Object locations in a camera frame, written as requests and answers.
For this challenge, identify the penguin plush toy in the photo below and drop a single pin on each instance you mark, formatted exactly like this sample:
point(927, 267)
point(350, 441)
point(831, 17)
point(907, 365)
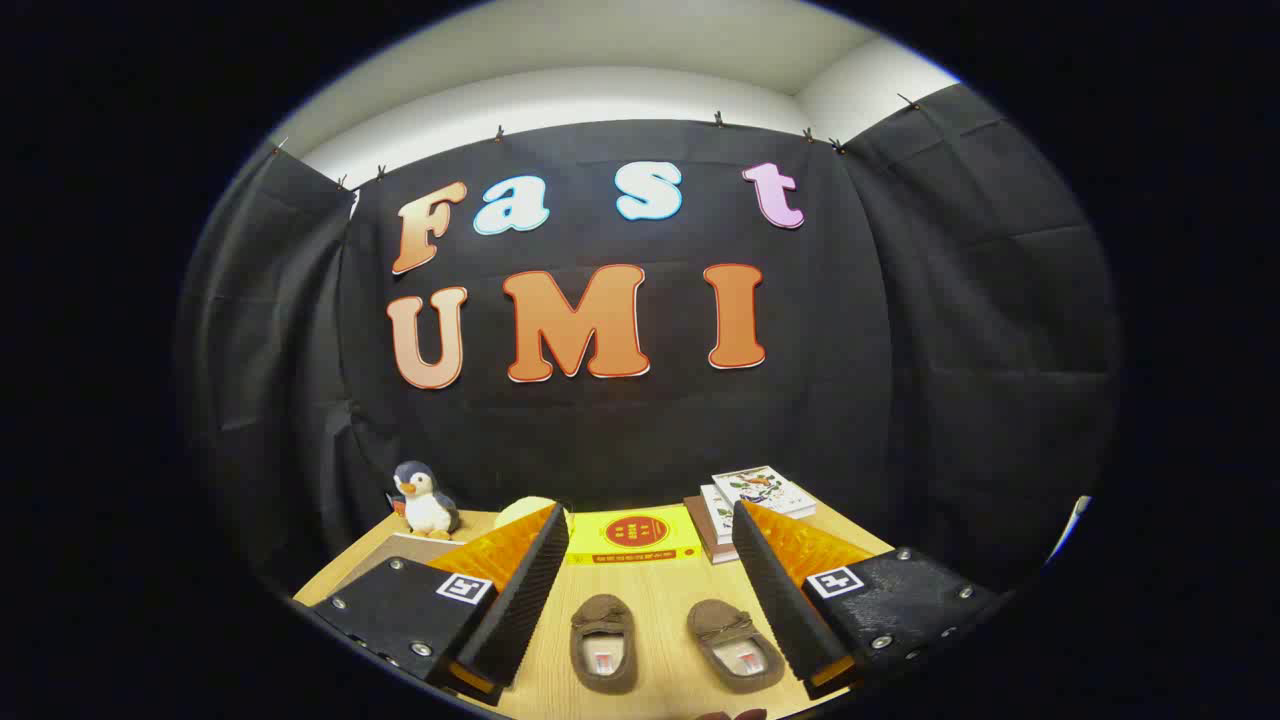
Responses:
point(428, 505)

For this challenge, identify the white book with bird print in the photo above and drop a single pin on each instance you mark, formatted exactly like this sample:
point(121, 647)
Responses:
point(765, 490)

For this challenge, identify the white book with green print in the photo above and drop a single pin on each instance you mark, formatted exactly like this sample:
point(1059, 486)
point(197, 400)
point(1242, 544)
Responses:
point(716, 512)

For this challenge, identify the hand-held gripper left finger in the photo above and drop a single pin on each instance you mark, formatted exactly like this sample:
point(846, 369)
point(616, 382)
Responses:
point(520, 600)

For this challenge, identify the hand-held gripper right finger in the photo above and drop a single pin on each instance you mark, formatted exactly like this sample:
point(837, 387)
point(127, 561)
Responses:
point(780, 600)

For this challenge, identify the brown fuzzy slipper shoe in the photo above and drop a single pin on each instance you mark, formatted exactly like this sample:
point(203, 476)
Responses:
point(735, 645)
point(603, 640)

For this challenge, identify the yellow bun-shaped plush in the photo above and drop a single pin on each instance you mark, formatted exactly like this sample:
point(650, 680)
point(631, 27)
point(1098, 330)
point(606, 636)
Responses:
point(525, 512)

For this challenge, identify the brown fabric storage box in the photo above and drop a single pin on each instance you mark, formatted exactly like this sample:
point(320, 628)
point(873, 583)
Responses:
point(400, 548)

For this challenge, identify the yellow book with red circle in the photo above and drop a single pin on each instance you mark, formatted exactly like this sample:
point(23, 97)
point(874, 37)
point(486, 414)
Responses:
point(632, 537)

